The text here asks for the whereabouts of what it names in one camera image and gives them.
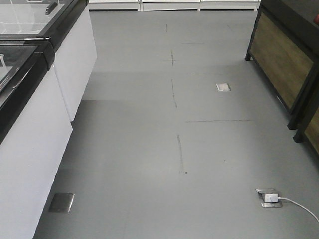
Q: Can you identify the white shelf base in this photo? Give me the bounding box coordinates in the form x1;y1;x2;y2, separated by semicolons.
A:
88;0;260;11

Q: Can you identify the open floor socket box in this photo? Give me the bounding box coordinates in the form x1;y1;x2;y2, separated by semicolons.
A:
256;188;283;208

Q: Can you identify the closed silver floor socket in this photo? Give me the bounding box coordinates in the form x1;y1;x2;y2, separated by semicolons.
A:
216;83;231;91

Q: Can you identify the near white chest freezer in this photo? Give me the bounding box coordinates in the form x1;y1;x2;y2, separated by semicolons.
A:
0;41;72;239

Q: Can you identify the white power adapter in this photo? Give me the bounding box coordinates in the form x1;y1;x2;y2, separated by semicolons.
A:
263;193;279;203

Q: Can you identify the wood panel display stand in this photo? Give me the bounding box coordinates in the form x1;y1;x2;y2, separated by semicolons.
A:
245;0;319;129

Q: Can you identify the white power cable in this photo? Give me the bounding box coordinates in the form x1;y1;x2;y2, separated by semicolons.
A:
278;197;319;224

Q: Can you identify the dark floor socket plate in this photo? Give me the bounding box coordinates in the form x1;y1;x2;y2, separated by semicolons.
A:
48;193;75;213

